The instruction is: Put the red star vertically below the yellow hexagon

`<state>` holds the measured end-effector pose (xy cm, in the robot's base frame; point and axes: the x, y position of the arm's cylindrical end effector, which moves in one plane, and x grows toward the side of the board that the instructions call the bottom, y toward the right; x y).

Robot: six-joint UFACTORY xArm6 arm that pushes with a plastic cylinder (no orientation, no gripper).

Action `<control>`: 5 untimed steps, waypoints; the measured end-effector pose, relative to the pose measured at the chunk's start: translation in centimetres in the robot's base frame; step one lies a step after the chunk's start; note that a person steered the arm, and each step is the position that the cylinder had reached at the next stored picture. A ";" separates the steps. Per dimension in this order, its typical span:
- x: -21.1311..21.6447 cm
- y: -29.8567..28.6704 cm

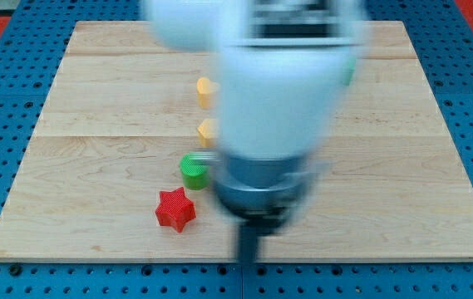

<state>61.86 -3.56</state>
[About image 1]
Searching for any black pusher rod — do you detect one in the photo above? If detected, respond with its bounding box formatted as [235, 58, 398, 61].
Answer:
[236, 223, 259, 263]

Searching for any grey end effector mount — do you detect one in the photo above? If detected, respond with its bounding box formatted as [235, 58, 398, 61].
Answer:
[210, 152, 320, 227]

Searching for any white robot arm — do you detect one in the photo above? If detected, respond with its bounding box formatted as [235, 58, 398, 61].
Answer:
[140, 0, 368, 264]

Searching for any yellow hexagon block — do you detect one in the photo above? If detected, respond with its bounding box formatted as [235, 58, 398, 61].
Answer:
[197, 118, 218, 148]

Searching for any red star block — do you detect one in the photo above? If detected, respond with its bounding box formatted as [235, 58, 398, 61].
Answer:
[155, 187, 196, 233]

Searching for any green cylinder block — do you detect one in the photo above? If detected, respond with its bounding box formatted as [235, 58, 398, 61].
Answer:
[179, 152, 209, 190]

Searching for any yellow heart block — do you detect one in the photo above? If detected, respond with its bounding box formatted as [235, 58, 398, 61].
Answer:
[196, 76, 220, 110]

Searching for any wooden board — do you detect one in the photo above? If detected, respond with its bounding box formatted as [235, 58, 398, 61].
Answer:
[0, 21, 473, 263]

